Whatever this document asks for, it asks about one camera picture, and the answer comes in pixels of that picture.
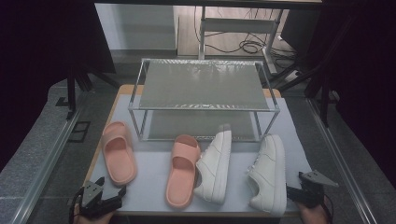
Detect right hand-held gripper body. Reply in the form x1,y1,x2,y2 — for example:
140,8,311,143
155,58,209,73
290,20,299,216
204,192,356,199
300,169,340,209

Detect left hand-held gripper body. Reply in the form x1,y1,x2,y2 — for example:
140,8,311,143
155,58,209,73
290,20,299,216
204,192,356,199
75,179,123,219

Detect pink slipper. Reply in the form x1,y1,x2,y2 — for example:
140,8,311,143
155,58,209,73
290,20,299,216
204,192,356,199
164,133,202,209
101,120,138,187

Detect white sneaker grey heel tab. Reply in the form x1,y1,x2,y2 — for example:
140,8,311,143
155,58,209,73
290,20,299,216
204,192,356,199
193,123,233,205

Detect metal two-tier shoe rack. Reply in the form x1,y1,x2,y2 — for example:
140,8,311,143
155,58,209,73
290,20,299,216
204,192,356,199
128,57,281,143

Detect person's left hand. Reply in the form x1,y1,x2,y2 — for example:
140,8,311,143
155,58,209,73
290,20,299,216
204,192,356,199
73,204,117,224

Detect person's right hand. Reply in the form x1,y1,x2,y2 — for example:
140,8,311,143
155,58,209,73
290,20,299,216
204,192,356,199
295,202,330,224

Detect black curtain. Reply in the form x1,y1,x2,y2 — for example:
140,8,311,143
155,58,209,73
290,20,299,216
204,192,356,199
306,0,396,180
0,0,117,171

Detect light grey board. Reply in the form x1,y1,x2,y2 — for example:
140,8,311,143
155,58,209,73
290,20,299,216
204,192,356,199
94,3,179,51

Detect grey metal stand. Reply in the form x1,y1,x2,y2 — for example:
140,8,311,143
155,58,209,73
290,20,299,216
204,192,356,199
197,6,286,76

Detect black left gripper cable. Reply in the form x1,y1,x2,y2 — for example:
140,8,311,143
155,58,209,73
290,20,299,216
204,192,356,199
68,188,84,224

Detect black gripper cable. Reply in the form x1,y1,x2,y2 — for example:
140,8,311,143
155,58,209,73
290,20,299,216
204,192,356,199
322,195,334,224
68,188,84,224

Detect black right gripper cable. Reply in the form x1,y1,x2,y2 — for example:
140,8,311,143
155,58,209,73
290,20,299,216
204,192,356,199
322,195,334,224

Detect aluminium rail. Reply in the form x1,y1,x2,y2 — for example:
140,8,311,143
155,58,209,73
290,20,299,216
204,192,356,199
306,97,379,224
8,92,92,224

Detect black floor cables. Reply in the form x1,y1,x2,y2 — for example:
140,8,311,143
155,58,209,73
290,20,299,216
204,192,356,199
193,6,297,62

